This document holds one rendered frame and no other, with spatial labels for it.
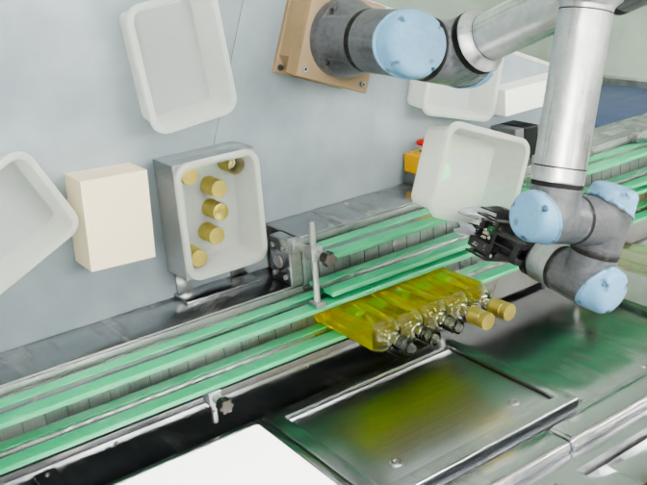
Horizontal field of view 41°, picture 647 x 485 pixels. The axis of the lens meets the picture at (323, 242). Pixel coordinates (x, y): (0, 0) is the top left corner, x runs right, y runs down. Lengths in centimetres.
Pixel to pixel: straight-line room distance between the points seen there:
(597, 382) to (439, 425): 37
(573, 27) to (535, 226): 28
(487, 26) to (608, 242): 44
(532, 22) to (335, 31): 36
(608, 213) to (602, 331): 69
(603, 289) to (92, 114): 89
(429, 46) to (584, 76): 37
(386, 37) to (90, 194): 56
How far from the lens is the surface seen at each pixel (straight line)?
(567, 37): 127
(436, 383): 170
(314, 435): 156
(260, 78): 171
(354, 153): 187
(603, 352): 191
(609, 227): 135
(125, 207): 154
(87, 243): 153
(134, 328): 160
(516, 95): 211
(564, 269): 140
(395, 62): 152
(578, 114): 126
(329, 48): 163
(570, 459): 155
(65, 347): 158
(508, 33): 153
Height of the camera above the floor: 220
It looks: 51 degrees down
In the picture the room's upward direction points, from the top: 112 degrees clockwise
